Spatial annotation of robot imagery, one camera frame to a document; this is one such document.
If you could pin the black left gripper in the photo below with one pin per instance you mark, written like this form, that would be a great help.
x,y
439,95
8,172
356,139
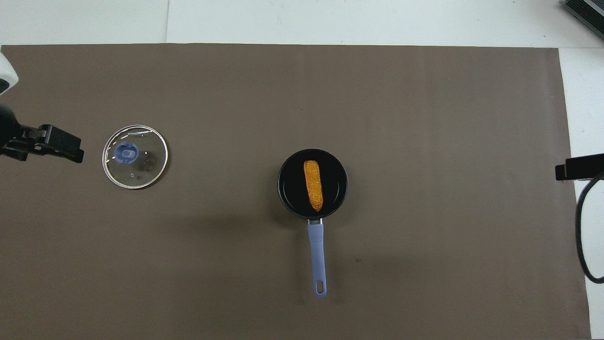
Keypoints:
x,y
8,125

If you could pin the dark grey device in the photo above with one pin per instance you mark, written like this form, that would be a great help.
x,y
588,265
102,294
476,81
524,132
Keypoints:
x,y
587,16

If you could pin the glass lid blue knob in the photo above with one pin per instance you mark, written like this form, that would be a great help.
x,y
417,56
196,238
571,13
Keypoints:
x,y
126,153

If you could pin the dark blue saucepan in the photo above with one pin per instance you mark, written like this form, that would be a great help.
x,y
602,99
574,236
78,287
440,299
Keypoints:
x,y
317,255

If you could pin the brown table mat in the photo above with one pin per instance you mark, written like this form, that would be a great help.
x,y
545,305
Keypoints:
x,y
302,94

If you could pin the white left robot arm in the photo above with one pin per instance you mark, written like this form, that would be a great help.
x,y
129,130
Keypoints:
x,y
6,75

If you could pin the yellow corn cob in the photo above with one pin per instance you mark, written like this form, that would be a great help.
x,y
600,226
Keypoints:
x,y
313,185

